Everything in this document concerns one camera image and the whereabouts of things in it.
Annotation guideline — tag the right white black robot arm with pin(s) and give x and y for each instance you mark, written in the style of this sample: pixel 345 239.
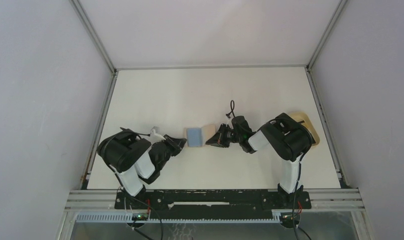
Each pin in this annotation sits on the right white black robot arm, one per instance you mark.
pixel 290 135

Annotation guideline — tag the white cable duct strip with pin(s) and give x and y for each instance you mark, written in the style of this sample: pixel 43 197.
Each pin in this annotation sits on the white cable duct strip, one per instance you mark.
pixel 117 217

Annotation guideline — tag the tan wooden tray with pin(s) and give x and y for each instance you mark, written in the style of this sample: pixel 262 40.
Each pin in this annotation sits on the tan wooden tray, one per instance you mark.
pixel 303 119

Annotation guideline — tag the right aluminium frame post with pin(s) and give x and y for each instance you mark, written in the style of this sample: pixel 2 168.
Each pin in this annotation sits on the right aluminium frame post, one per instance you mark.
pixel 327 32

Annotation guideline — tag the left aluminium frame post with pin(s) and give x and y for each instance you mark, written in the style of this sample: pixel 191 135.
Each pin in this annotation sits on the left aluminium frame post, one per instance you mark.
pixel 91 31

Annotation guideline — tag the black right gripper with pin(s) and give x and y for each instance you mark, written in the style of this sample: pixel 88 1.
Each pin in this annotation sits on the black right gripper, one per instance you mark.
pixel 218 139

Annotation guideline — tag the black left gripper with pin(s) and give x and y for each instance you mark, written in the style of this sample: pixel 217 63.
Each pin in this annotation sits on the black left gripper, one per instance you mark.
pixel 177 144

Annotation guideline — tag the back aluminium frame rail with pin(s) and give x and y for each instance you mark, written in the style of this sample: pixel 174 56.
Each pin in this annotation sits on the back aluminium frame rail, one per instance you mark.
pixel 212 67

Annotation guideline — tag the aluminium frame rail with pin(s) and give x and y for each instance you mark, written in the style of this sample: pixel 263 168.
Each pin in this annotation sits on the aluminium frame rail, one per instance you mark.
pixel 212 67
pixel 322 200

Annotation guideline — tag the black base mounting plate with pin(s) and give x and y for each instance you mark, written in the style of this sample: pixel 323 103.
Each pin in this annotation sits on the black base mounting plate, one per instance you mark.
pixel 275 201

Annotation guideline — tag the green controller board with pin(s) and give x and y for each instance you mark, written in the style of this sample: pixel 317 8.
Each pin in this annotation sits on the green controller board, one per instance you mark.
pixel 140 217
pixel 289 217

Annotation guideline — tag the left green controller board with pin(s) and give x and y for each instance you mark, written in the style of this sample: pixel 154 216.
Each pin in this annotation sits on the left green controller board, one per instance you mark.
pixel 140 217

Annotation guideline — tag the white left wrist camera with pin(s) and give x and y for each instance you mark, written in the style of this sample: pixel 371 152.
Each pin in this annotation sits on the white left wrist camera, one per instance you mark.
pixel 155 133

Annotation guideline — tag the aluminium frame post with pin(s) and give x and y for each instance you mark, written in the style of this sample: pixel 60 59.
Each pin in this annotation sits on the aluminium frame post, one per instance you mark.
pixel 327 32
pixel 91 31

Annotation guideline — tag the right green controller board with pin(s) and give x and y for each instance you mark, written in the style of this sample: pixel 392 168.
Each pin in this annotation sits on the right green controller board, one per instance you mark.
pixel 289 217

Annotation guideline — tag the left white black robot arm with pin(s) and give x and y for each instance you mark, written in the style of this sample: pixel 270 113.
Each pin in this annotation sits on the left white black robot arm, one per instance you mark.
pixel 136 159

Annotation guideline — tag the aluminium frame front rail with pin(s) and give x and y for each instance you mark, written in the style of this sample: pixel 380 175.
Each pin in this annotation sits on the aluminium frame front rail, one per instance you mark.
pixel 322 200

